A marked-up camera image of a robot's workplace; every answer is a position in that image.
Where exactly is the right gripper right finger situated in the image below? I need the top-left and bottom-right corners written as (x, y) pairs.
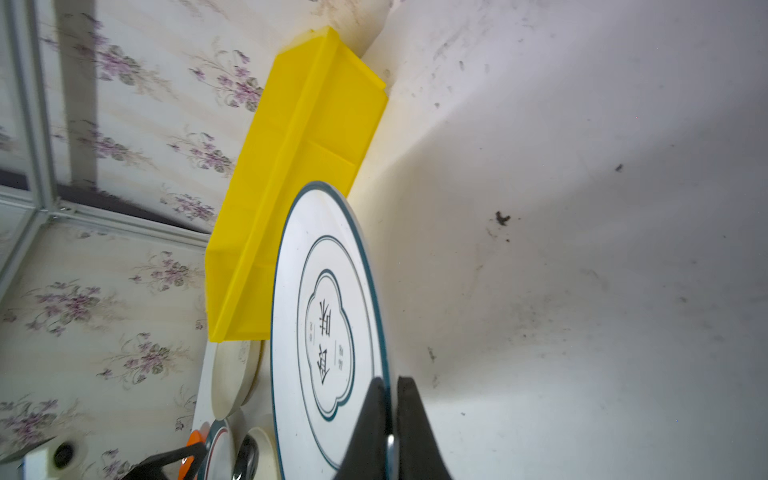
top-left (396, 377), bottom-right (452, 480)

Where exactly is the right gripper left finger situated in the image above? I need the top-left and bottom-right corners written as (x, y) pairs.
top-left (335, 378), bottom-right (390, 480)

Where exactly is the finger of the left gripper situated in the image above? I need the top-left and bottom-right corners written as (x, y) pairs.
top-left (123, 446), bottom-right (195, 480)

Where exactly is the white plate green quatrefoil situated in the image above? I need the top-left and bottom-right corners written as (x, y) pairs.
top-left (270, 181), bottom-right (390, 479)

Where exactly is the green rim plate under arm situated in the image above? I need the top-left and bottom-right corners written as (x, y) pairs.
top-left (197, 420), bottom-right (236, 480)

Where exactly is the yellow plastic bin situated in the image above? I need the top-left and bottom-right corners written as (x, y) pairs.
top-left (204, 27), bottom-right (388, 343)

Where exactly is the orange plate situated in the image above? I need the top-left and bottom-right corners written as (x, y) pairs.
top-left (177, 430), bottom-right (208, 480)

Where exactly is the cream plate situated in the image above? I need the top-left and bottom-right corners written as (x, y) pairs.
top-left (233, 427), bottom-right (281, 480)

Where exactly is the translucent white plate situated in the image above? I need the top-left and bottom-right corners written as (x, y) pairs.
top-left (211, 341), bottom-right (264, 420)

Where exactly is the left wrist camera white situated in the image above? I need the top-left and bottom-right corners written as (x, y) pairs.
top-left (22, 436), bottom-right (87, 480)

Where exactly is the aluminium frame corner post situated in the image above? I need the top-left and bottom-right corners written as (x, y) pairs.
top-left (1, 1), bottom-right (209, 294)

